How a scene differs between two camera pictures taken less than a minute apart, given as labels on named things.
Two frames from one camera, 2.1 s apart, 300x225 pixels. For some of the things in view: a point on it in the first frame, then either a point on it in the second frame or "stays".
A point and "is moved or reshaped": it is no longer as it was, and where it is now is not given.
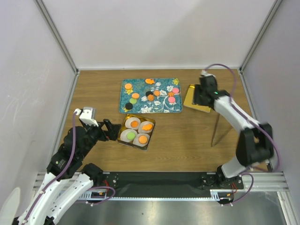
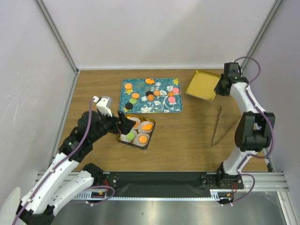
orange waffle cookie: [143, 139] stays
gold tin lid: [189, 99] is moved or reshaped
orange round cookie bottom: [134, 123] stays
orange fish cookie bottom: [147, 127] stays
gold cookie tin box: [136, 131] stays
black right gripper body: [198, 93] to [218, 87]
